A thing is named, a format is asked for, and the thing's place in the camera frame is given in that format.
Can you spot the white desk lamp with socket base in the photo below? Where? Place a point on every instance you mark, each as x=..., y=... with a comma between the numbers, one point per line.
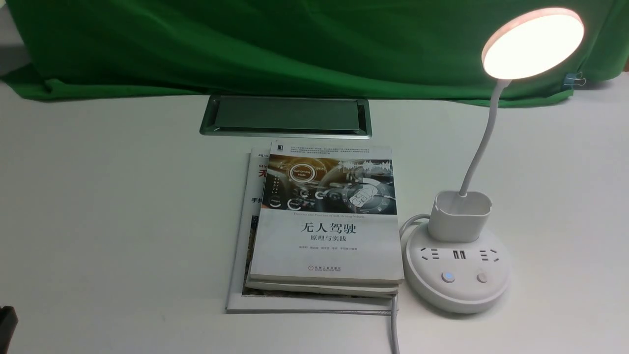
x=451, y=260

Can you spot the top self-driving book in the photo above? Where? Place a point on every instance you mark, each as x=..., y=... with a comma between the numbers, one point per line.
x=328, y=216

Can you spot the middle book in stack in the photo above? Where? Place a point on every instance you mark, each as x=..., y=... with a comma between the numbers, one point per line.
x=270, y=289

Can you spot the bottom large white book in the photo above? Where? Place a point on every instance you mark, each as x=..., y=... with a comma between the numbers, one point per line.
x=242, y=299

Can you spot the green backdrop cloth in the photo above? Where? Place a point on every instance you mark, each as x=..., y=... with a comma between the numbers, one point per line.
x=376, y=49

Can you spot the blue binder clip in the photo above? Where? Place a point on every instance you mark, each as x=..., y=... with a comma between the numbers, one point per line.
x=573, y=80

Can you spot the black object at left edge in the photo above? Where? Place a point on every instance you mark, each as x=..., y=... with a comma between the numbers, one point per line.
x=8, y=323

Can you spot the silver desk cable grommet cover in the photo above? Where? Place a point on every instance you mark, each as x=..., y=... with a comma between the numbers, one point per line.
x=287, y=117

